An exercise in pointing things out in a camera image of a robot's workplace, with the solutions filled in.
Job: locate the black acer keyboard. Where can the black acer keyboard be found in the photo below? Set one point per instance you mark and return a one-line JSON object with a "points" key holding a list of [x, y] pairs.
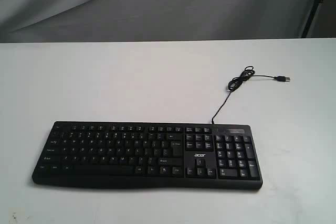
{"points": [[133, 155]]}

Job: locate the black tripod stand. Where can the black tripod stand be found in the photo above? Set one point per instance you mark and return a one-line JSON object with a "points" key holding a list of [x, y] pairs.
{"points": [[306, 31]]}

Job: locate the grey backdrop cloth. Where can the grey backdrop cloth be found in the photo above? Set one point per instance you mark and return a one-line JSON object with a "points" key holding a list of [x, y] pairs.
{"points": [[151, 20]]}

